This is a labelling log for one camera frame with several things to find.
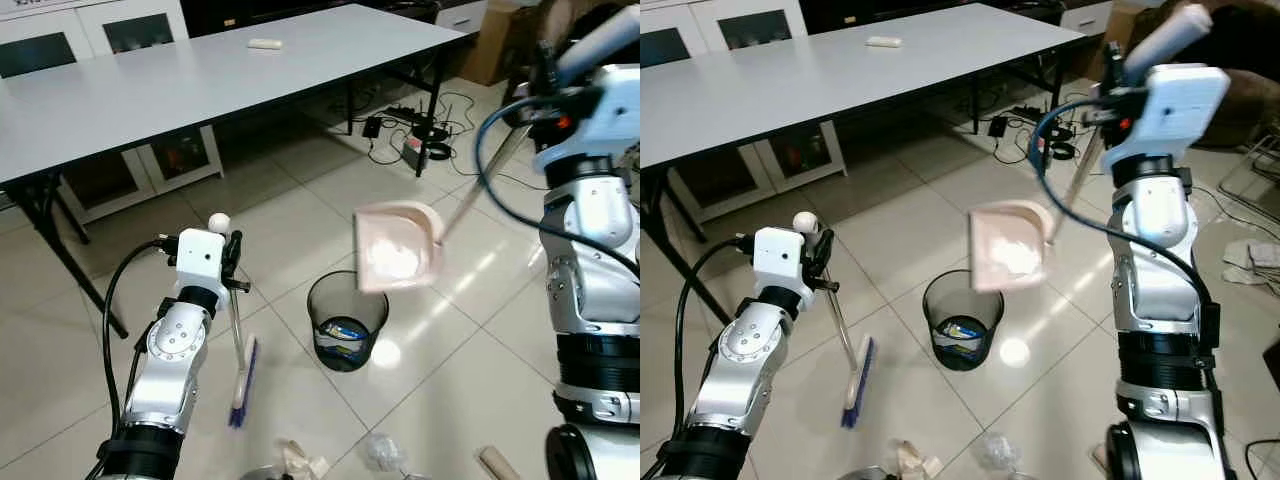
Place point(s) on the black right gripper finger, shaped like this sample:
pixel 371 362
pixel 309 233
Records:
pixel 1110 68
pixel 546 62

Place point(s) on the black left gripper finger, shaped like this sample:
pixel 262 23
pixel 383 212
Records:
pixel 236 240
pixel 824 238
pixel 243 286
pixel 832 285

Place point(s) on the broom with blue bristles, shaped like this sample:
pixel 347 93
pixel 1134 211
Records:
pixel 243 385
pixel 860 385

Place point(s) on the pink dustpan with blue grip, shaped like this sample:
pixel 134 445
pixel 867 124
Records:
pixel 1005 250
pixel 395 250

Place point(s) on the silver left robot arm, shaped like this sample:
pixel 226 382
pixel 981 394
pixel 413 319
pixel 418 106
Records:
pixel 735 350
pixel 170 350

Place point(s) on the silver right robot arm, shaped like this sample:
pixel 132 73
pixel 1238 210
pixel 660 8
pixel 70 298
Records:
pixel 590 210
pixel 1155 215

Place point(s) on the grey crumpled floor cloth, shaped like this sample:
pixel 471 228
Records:
pixel 1250 262

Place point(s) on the brown cardboard box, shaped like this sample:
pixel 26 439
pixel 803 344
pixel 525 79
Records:
pixel 495 45
pixel 1115 40

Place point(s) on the white drawer unit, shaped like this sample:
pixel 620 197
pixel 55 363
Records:
pixel 460 15
pixel 1085 15

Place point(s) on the small dark electronics box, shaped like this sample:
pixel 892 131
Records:
pixel 1055 150
pixel 415 150

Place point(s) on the black translucent trash bin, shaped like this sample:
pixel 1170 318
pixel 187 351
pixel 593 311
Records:
pixel 935 310
pixel 320 310

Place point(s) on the black power strip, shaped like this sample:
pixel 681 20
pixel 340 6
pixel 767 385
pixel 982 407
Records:
pixel 400 112
pixel 1025 112

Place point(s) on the blue white trash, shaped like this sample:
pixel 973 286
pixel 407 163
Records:
pixel 340 333
pixel 955 333

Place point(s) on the black power adapter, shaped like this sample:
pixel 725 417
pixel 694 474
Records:
pixel 370 127
pixel 996 126

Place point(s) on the white table with black legs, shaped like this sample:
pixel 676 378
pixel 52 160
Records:
pixel 200 90
pixel 830 90

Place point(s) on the white glass-door cabinet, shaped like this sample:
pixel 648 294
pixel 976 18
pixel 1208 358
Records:
pixel 700 15
pixel 90 15

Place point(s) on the crumpled beige paper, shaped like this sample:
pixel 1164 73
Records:
pixel 300 460
pixel 915 462

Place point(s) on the small white oblong object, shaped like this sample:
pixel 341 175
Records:
pixel 883 42
pixel 264 44

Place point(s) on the crumpled clear plastic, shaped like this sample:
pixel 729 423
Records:
pixel 997 452
pixel 385 452

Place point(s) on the black box seat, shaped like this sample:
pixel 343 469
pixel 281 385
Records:
pixel 1272 360

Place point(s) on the beige wooden piece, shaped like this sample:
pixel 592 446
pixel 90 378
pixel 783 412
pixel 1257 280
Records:
pixel 1100 458
pixel 495 463

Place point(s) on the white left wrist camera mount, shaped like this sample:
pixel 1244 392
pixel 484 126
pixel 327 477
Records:
pixel 198 258
pixel 778 258

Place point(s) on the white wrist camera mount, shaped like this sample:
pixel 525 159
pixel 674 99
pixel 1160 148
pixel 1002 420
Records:
pixel 198 258
pixel 1180 110
pixel 615 120
pixel 778 258

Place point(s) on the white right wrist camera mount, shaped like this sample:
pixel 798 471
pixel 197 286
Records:
pixel 1180 110
pixel 615 120

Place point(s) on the metal frame chair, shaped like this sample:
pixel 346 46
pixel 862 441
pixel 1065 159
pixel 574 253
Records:
pixel 1255 165

